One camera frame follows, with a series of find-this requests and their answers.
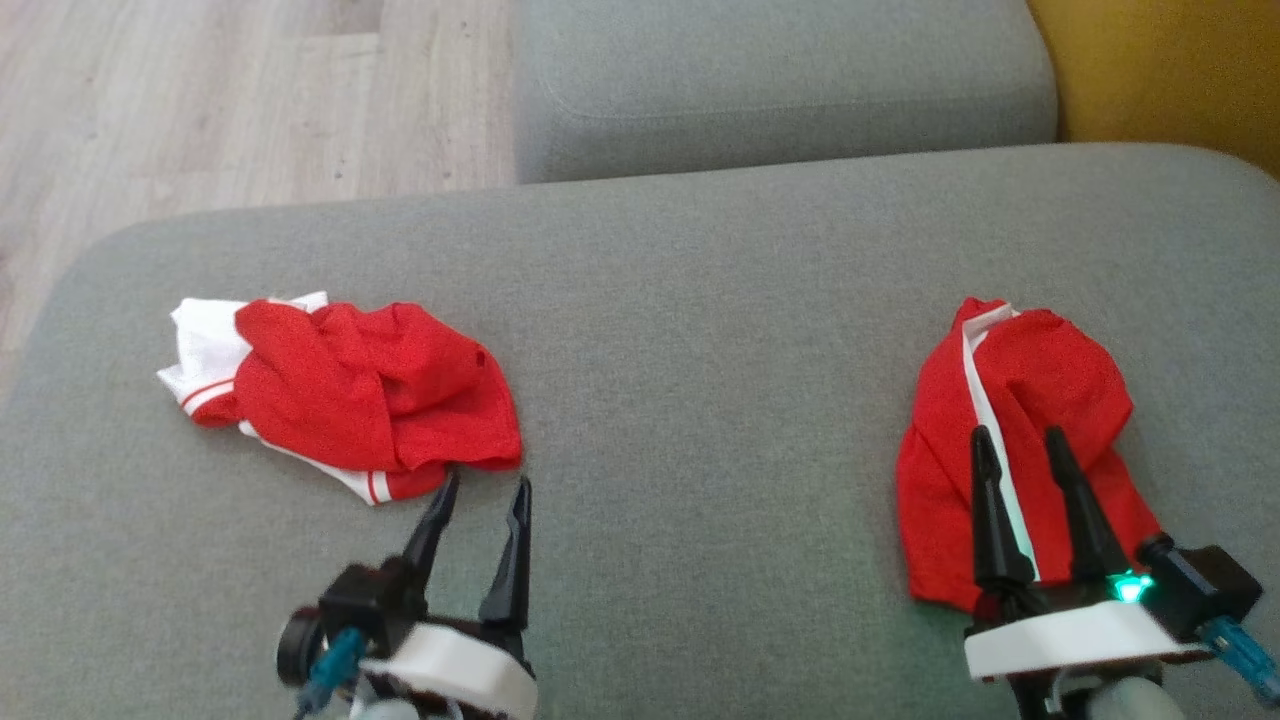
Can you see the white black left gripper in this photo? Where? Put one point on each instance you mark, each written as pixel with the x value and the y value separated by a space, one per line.
pixel 450 660

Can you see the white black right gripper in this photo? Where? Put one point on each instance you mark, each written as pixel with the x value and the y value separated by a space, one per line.
pixel 1070 635

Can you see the red shorts with white stripe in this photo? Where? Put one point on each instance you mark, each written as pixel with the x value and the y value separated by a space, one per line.
pixel 1060 390

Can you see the red white basketball jersey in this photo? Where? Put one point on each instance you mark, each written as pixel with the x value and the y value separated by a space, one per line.
pixel 350 390

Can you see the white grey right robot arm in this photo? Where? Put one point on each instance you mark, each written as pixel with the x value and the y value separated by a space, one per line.
pixel 1110 700

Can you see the large grey fabric ottoman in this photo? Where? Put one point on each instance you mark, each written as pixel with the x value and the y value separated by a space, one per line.
pixel 700 400

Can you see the grey sofa back cushion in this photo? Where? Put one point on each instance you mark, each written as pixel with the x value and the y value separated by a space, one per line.
pixel 780 80

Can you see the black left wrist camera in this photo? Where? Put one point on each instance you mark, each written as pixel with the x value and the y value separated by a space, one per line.
pixel 365 605

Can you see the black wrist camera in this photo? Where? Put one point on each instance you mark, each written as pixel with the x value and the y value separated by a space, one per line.
pixel 1205 585
pixel 365 605

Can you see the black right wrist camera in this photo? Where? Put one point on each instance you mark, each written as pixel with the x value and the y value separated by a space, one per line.
pixel 1205 585

